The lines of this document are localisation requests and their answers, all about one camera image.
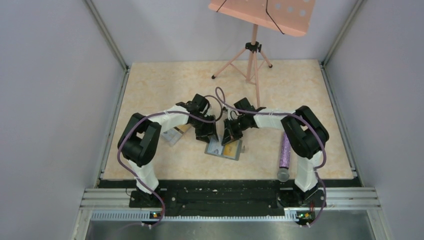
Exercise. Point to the silver VIP card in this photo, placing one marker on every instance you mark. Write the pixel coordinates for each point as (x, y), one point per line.
(214, 147)

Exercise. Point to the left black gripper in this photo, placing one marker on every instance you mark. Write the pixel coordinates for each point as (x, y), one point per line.
(209, 130)

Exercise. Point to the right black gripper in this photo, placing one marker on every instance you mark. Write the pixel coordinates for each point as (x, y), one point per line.
(230, 135)

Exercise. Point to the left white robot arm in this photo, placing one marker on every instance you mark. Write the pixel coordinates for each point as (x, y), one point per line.
(138, 143)

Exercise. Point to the clear plastic card box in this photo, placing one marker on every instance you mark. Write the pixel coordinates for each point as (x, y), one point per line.
(173, 135)

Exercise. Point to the purple glitter microphone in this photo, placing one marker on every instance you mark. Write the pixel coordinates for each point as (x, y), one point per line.
(283, 173)

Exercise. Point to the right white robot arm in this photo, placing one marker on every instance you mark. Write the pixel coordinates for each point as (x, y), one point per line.
(303, 130)

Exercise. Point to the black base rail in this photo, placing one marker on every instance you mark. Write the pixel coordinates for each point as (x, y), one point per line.
(217, 198)

